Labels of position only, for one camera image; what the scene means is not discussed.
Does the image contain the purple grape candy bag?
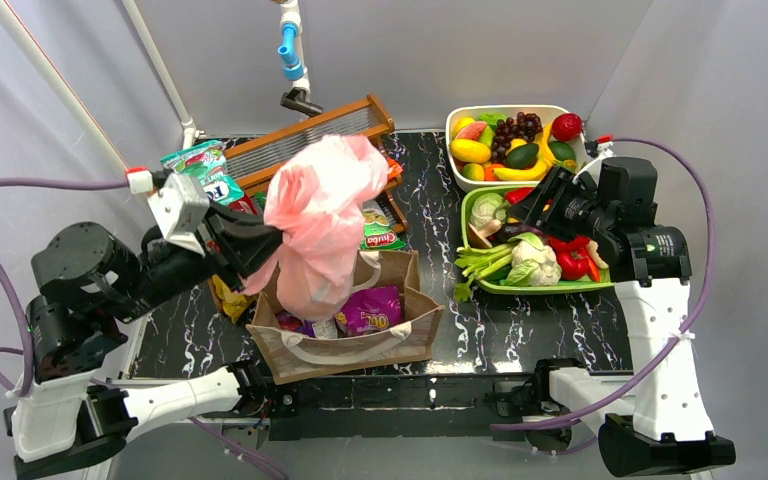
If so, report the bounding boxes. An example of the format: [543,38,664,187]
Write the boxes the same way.
[334,286,404,337]

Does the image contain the yellow mango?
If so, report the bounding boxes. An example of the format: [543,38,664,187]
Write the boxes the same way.
[449,138,492,164]

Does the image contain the green cabbage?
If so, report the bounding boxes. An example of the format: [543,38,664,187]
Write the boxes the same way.
[469,192,509,229]

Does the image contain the brown burlap tote bag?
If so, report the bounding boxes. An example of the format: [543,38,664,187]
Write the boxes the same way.
[246,250,443,385]

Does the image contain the green celery stalks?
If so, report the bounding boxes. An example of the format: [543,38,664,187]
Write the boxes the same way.
[454,243,514,302]

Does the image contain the wooden rack with glass shelves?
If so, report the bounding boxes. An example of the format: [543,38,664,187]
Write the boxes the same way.
[224,94,395,195]

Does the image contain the white cauliflower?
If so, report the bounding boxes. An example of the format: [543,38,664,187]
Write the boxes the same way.
[505,233,561,287]

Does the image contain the green Fox's mint candy bag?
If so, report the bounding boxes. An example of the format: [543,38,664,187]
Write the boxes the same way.
[160,140,245,206]

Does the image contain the red bell pepper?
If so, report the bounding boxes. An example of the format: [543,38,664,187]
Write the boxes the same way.
[548,236,590,281]

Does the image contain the white mushroom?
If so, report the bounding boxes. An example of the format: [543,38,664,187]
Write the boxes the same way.
[467,220,502,249]

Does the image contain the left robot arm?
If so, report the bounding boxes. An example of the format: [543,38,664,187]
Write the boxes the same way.
[5,204,282,479]

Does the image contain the purple Fox's berries candy bag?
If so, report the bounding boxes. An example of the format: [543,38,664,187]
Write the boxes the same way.
[276,311,339,340]

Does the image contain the yellow banana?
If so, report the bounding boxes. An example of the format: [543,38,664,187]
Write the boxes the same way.
[493,160,551,182]

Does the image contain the pink plastic grocery bag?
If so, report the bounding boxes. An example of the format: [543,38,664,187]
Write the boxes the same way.
[243,135,388,321]

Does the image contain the red apple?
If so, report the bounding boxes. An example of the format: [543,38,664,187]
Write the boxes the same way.
[551,113,583,142]

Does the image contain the white fruit tray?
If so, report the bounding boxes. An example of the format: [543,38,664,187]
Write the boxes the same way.
[445,104,568,192]

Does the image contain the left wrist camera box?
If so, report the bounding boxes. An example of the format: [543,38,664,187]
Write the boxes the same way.
[125,167,210,256]

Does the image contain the orange Fox's fruits candy bag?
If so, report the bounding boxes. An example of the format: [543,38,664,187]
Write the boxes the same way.
[386,156,403,182]

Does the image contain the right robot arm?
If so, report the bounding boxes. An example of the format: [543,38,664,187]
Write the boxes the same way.
[511,157,736,477]

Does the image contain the red chili pepper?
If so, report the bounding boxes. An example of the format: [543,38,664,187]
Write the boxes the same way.
[504,187,534,205]

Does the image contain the dark grape bunch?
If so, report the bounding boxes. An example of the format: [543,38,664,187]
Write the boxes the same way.
[490,111,543,161]

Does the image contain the yellow chips bag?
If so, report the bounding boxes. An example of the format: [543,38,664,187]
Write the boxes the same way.
[208,275,255,324]

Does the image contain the white pipe with blue valve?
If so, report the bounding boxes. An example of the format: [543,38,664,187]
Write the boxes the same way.
[275,0,323,117]

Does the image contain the green vegetable tray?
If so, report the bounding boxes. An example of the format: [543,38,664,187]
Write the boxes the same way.
[460,182,614,295]

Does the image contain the green Chuba snack bag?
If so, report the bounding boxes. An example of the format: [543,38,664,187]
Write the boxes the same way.
[360,200,406,250]

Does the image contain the purple eggplant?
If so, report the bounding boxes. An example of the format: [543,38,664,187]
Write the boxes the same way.
[494,222,544,242]

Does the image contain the white wall conduit pipe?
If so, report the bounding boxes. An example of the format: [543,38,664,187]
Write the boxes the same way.
[0,1,184,181]

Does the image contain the green avocado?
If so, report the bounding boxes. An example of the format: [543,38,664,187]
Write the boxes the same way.
[504,143,539,170]

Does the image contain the aluminium frame rail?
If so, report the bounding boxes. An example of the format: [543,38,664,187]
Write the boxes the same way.
[82,374,713,480]

